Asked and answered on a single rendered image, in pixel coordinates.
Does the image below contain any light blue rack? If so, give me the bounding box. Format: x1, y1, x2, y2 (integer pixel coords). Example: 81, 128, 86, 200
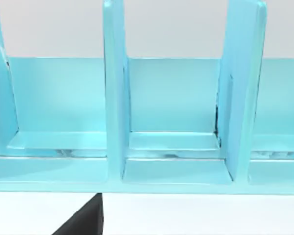
0, 0, 294, 194

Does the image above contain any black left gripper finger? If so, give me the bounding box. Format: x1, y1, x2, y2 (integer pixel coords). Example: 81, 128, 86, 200
51, 192, 105, 235

